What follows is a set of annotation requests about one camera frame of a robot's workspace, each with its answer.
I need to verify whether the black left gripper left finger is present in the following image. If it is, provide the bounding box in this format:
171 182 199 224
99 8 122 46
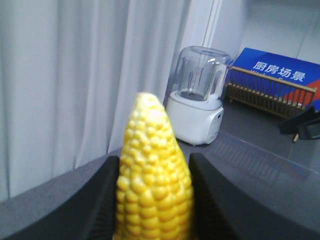
8 155 120 240

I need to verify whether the yellow corn cob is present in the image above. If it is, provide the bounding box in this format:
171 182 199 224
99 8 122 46
113 92 195 240

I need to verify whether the white blender appliance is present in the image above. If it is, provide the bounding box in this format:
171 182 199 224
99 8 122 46
166 46 233 146

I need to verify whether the blue kitchen sign board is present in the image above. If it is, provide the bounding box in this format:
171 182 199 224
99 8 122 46
227 47 320 111

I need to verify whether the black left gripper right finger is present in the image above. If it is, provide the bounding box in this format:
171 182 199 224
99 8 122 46
188 152 320 240

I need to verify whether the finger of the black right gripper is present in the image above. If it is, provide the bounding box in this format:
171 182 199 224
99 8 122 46
297 118 320 140
278 106 317 135

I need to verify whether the white pleated curtain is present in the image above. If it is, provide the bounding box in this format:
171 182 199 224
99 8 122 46
0 0 246 201

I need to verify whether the grey stone countertop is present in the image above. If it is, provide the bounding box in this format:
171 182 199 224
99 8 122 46
0 100 320 238

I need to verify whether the wooden dish rack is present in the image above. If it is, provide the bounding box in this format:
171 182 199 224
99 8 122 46
225 65 318 143

